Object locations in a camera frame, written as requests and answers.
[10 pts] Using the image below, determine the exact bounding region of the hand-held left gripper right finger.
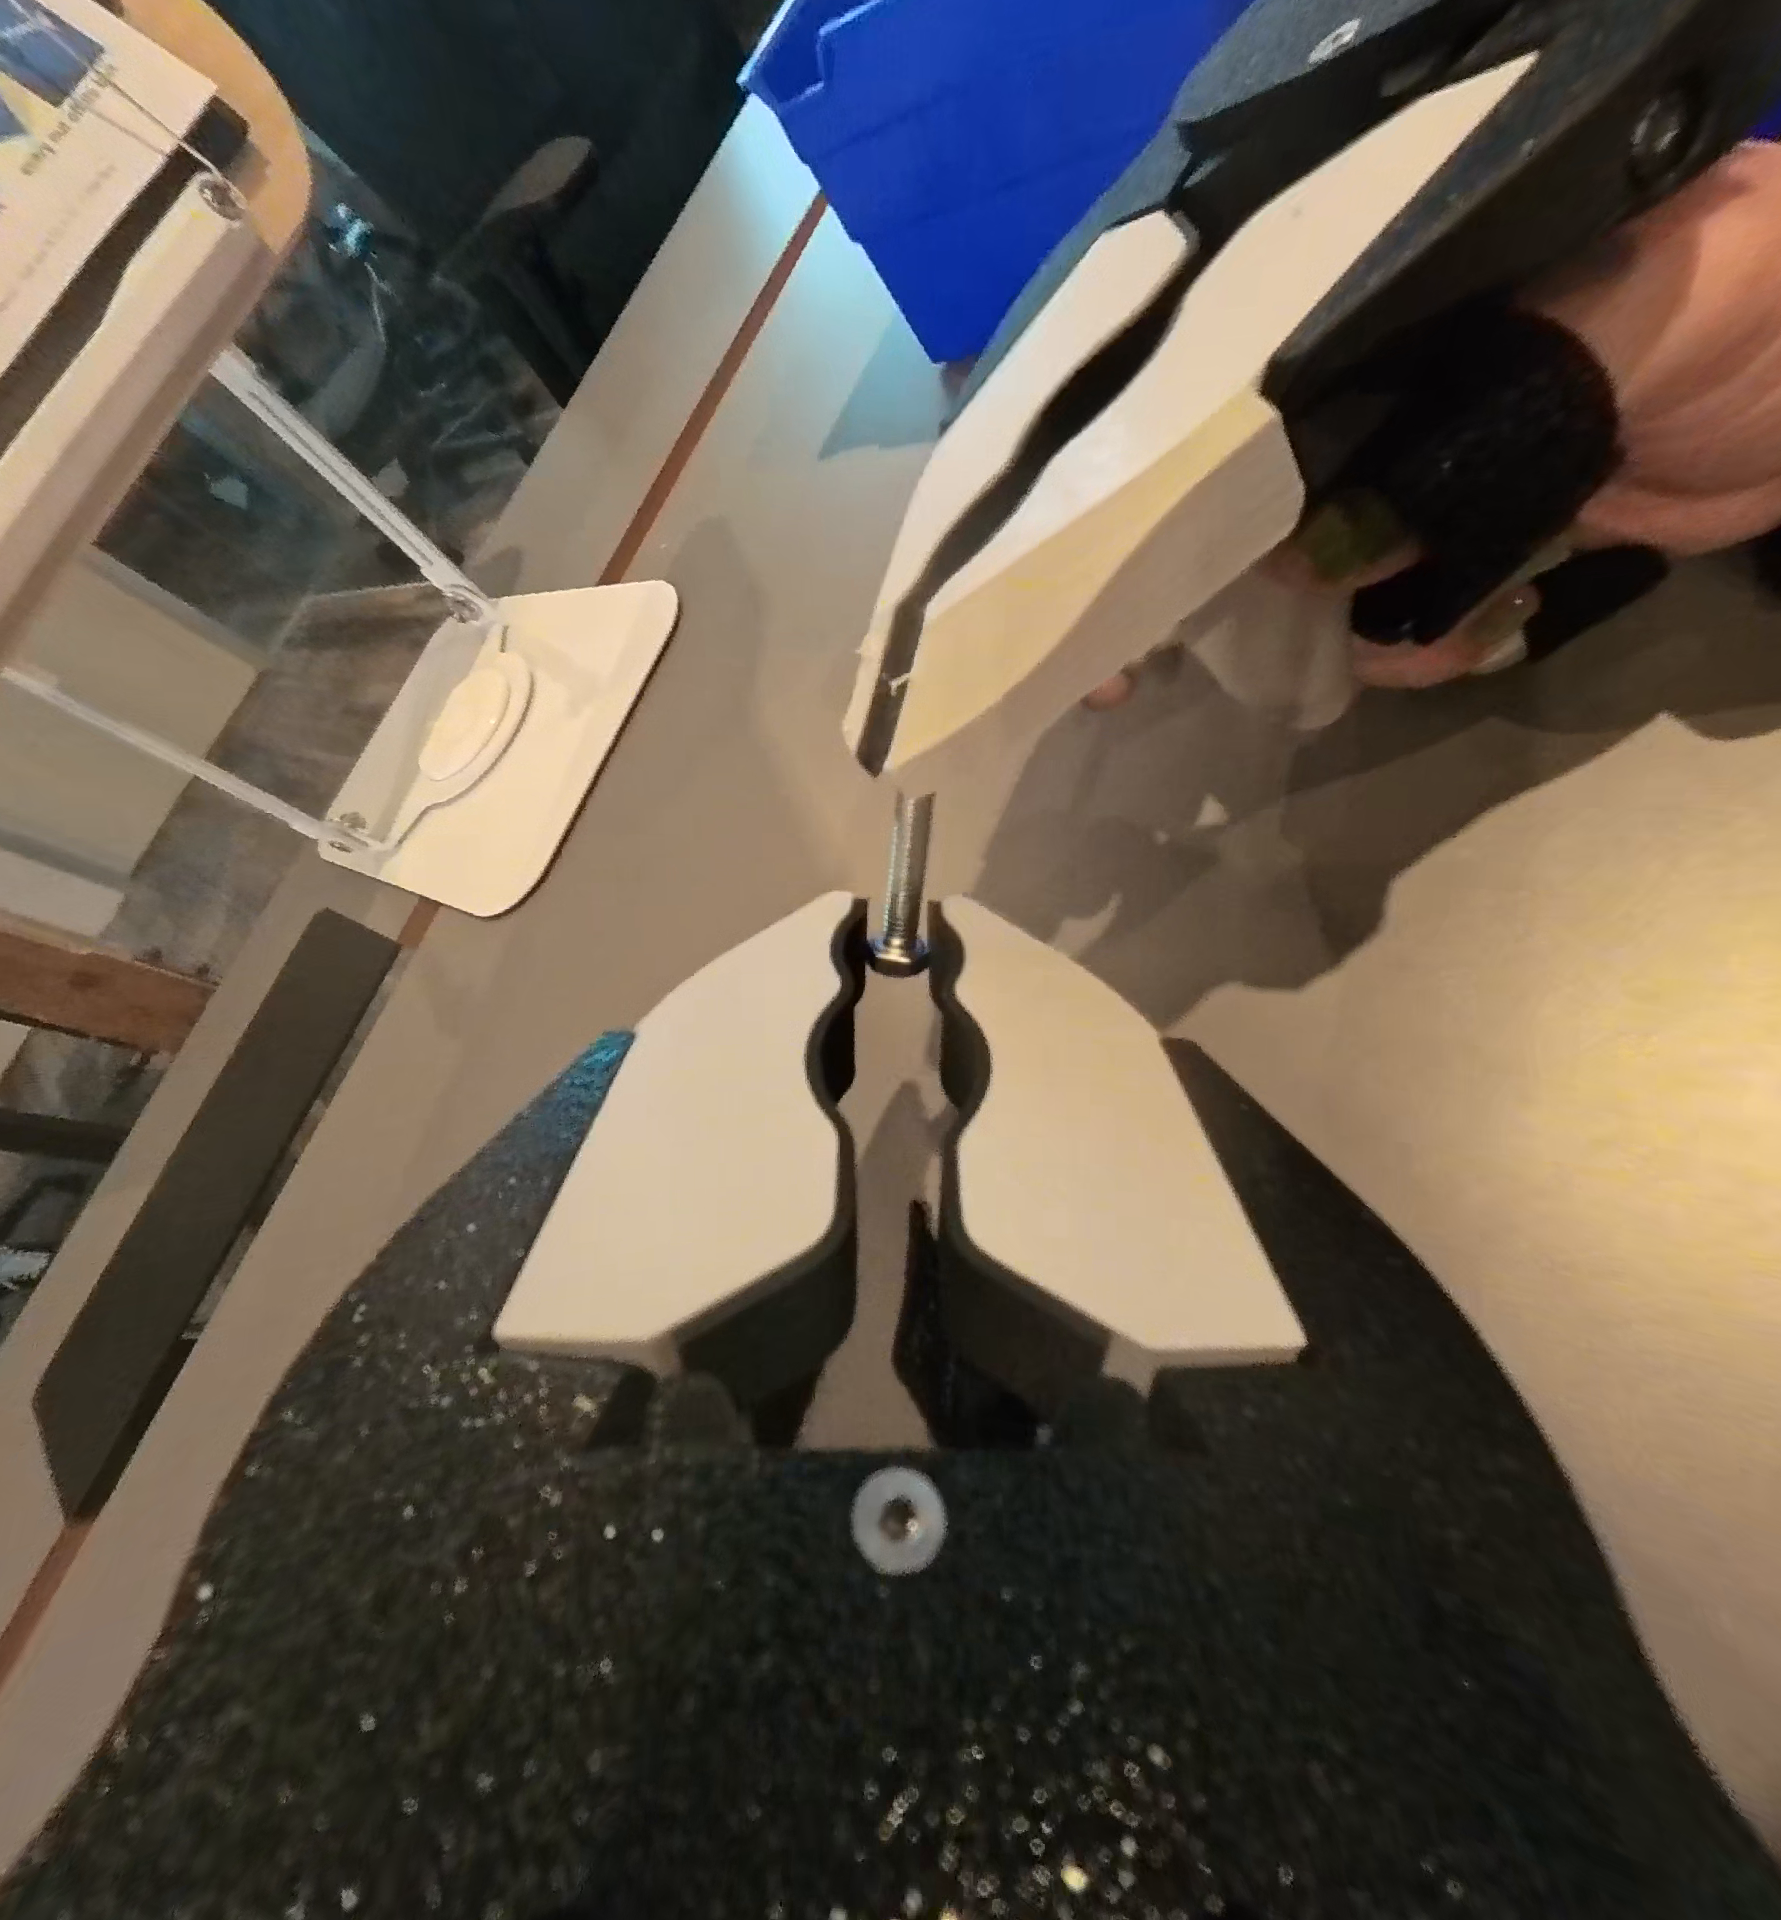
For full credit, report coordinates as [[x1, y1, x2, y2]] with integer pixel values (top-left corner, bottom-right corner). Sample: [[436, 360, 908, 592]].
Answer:
[[927, 894, 1309, 1387]]

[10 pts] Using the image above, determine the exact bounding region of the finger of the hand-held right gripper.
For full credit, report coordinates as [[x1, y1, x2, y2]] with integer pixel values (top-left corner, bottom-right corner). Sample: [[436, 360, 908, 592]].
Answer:
[[842, 210, 1210, 771], [863, 55, 1547, 787]]

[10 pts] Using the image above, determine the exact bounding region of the brown wooden table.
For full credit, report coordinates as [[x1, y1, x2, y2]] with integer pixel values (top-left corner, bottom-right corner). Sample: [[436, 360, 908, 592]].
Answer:
[[0, 885, 216, 1060]]

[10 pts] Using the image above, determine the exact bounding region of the person's right hand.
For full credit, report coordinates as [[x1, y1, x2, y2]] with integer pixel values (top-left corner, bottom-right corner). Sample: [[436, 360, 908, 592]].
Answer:
[[1264, 143, 1781, 697]]

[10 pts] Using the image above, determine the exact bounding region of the black flat table plate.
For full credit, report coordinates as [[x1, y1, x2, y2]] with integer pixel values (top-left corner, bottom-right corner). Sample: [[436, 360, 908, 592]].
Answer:
[[32, 906, 400, 1521]]

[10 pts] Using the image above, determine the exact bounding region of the silver metal bolt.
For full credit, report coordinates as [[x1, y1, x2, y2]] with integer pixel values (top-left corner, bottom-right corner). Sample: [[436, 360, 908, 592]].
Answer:
[[878, 791, 940, 951]]

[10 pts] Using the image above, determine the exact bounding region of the blue plastic bin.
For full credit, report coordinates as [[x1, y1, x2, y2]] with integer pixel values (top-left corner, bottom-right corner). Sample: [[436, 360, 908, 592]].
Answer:
[[736, 0, 1335, 367]]

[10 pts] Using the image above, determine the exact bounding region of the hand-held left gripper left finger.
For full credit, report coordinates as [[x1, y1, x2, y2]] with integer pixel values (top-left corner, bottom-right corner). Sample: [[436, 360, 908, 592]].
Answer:
[[491, 888, 868, 1375]]

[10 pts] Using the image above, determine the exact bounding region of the printed paper sign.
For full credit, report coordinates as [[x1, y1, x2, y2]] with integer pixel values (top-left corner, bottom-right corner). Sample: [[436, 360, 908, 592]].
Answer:
[[0, 0, 220, 512]]

